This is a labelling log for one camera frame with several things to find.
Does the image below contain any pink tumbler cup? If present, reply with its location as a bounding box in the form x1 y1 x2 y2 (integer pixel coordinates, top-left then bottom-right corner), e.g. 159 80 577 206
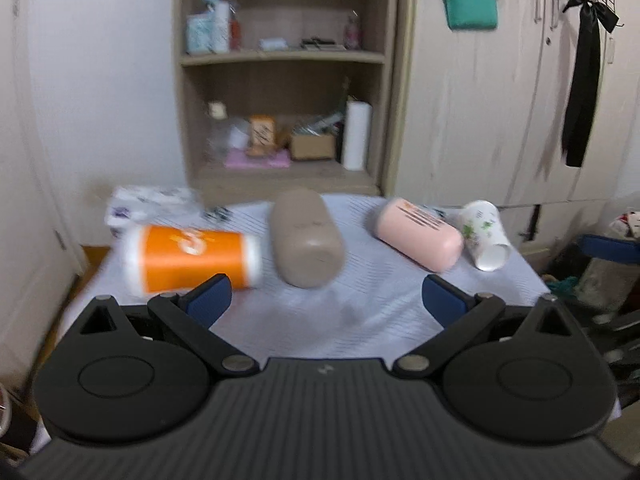
373 198 464 273

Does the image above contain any orange paper cup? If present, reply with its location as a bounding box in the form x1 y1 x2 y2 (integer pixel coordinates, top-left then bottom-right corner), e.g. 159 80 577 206
120 224 262 297

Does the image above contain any white floral paper cup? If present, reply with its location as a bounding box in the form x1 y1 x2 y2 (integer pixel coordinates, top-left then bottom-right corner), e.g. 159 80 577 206
456 200 512 272

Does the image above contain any taupe tumbler cup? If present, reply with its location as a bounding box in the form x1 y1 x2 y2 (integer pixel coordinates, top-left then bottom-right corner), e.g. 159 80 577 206
269 188 346 289

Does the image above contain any white patterned tablecloth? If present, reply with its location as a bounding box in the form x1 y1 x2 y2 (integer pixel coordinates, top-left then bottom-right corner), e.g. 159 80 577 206
29 193 624 453

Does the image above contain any tissue pack stack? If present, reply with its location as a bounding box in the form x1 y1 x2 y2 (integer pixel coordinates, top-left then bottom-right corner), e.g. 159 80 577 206
104 185 202 237

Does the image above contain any white door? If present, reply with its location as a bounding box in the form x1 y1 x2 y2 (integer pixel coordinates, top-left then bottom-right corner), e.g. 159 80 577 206
1 0 78 392

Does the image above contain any pink flat box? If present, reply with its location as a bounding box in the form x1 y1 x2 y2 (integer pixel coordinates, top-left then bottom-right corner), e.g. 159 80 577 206
224 148 291 170

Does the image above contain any clear bottle beige cap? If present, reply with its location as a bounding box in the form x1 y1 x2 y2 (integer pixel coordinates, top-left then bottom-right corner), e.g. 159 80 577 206
207 101 229 162

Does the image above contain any black ribbon bow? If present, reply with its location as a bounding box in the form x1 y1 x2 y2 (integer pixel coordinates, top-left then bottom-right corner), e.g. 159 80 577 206
561 0 618 168

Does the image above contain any wooden wardrobe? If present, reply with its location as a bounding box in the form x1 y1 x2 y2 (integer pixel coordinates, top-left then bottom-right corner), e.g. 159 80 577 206
383 0 639 252

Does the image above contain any floral orange box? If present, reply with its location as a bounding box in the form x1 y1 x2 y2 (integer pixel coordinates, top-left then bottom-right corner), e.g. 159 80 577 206
246 115 277 157

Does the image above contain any small cardboard box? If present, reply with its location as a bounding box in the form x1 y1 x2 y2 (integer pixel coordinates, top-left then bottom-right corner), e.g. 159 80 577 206
290 133 336 162

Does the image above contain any white paper towel roll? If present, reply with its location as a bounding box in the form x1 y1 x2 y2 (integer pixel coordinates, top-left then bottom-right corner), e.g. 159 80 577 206
342 101 372 171

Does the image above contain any wooden shelf unit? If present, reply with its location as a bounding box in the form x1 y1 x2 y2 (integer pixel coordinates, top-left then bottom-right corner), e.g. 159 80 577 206
174 0 398 206

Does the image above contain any teal white jar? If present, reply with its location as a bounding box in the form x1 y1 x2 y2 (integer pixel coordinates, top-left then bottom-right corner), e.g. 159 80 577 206
186 13 213 55

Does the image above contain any pink small bottle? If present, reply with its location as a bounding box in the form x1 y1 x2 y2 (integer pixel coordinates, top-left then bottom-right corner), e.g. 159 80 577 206
343 11 361 50

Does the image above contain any white tube bottle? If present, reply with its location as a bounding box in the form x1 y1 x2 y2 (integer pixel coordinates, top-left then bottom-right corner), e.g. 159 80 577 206
212 0 231 53

